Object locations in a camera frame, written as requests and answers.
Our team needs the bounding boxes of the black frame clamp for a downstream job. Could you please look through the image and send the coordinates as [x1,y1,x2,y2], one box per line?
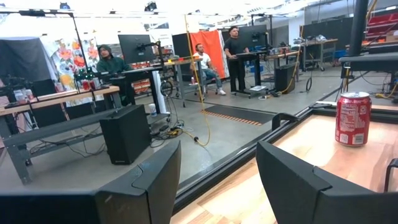
[271,112,300,131]

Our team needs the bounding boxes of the black overhead pole frame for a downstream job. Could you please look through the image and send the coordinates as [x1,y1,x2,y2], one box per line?
[18,9,90,82]

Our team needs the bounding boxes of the black metal table frame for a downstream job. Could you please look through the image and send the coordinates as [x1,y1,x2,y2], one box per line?
[172,102,398,215]

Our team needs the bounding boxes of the black standing desk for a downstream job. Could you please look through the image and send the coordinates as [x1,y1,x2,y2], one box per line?
[229,51,271,97]

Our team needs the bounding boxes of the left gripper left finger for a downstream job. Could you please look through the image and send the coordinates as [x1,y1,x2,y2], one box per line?
[95,140,182,224]

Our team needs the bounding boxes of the black pole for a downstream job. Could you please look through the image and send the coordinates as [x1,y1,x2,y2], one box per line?
[348,0,370,57]

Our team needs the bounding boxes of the black floor cable bundle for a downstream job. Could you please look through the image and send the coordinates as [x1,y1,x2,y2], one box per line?
[149,123,193,147]

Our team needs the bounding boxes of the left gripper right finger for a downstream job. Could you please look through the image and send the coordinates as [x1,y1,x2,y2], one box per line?
[255,140,398,224]

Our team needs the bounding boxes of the person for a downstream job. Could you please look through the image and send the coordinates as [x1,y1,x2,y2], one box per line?
[223,26,250,94]
[95,44,135,107]
[190,42,227,96]

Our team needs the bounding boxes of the black computer monitor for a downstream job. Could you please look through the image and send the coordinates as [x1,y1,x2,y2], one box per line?
[238,24,269,50]
[117,33,155,65]

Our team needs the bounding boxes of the wooden-top grey workbench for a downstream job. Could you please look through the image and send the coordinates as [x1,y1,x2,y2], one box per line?
[0,86,171,186]

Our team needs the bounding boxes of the red Coca-Cola can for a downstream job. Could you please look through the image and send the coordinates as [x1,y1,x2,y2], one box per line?
[334,91,373,147]

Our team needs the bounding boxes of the floral hanging cloth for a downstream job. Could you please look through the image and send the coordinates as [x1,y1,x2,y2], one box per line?
[40,36,101,108]

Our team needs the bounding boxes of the black computer tower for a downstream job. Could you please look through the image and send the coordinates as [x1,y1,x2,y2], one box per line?
[274,63,297,95]
[99,104,152,166]

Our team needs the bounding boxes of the red storage bins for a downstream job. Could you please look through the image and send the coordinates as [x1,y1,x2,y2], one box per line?
[365,12,398,41]

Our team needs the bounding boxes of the grey desk top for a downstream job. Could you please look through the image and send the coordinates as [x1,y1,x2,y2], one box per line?
[338,52,398,73]

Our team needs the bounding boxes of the black mat with orange stripe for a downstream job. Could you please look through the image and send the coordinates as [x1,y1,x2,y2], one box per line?
[200,104,277,127]

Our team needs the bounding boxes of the orange-red hanging cloth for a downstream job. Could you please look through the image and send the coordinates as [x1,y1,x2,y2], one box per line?
[188,29,230,80]

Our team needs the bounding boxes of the wooden-top table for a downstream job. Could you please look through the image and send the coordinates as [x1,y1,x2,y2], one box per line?
[161,57,203,108]
[300,37,339,72]

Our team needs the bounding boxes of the yellow extension cable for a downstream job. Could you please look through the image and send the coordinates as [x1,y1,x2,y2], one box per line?
[278,26,305,95]
[183,14,212,147]

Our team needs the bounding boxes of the dark grey hanging cloth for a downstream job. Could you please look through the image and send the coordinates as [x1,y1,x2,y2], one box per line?
[0,36,53,83]

